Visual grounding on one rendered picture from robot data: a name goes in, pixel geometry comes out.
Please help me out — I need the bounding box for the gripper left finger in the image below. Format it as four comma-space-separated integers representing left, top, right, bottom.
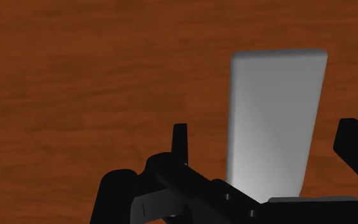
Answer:
89, 123, 261, 224

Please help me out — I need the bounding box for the white rounded flat slab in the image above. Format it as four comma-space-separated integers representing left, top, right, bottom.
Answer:
225, 48, 329, 204

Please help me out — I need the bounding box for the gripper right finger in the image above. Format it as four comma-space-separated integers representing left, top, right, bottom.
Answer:
333, 118, 358, 193

